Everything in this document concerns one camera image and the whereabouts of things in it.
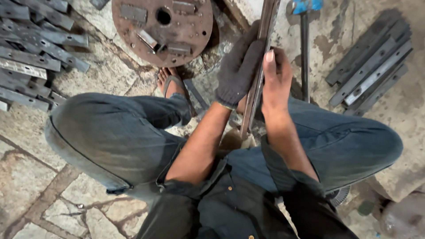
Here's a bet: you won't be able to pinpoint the pile of drilled metal bars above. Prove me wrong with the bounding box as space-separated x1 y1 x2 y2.
0 0 90 112

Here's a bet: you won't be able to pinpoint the long rusty metal bar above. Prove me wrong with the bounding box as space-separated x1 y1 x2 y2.
239 0 281 140

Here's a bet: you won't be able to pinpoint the blue-headed hammer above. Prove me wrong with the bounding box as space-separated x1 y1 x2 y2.
292 0 324 104

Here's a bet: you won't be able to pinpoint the grinder flap disc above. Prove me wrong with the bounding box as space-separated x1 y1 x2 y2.
326 185 351 207

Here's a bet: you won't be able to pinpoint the flat dark metal strip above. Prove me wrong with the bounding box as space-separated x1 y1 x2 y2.
184 78 210 111

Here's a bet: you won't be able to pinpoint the grey sandal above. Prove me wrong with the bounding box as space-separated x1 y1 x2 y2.
162 75 197 117

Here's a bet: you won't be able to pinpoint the round rusty metal disc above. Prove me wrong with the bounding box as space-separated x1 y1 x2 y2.
111 0 214 68

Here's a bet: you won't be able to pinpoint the person's left hand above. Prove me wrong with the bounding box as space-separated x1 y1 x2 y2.
215 20 266 110

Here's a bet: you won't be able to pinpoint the small grey metal piece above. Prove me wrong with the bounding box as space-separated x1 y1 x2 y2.
89 0 110 11

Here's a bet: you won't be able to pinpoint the stack of grey metal strips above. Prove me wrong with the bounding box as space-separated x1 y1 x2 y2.
325 10 414 117

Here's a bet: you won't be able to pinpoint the person's right hand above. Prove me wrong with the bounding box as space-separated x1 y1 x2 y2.
261 46 294 117

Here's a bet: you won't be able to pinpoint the person's foot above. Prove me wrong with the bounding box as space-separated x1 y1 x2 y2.
157 67 187 99

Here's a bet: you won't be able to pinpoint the person's blue jeans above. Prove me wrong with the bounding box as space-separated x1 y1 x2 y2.
44 92 404 200

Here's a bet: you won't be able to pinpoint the person's dark shirt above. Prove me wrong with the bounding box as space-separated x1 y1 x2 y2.
134 134 360 239

